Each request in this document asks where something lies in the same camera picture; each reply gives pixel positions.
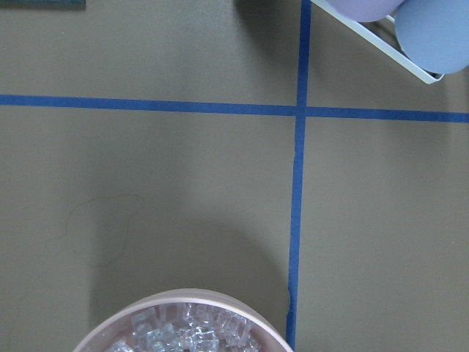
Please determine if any pink bowl with ice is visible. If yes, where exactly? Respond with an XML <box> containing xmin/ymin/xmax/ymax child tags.
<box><xmin>76</xmin><ymin>289</ymin><xmax>291</xmax><ymax>351</ymax></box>

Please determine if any blue cup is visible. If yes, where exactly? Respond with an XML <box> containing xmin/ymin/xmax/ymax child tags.
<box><xmin>395</xmin><ymin>0</ymin><xmax>468</xmax><ymax>74</ymax></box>

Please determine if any grey folded cloth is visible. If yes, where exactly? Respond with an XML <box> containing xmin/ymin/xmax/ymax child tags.
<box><xmin>1</xmin><ymin>0</ymin><xmax>86</xmax><ymax>10</ymax></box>

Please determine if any purple cup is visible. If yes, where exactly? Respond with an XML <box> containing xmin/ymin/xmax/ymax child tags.
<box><xmin>328</xmin><ymin>0</ymin><xmax>404</xmax><ymax>22</ymax></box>

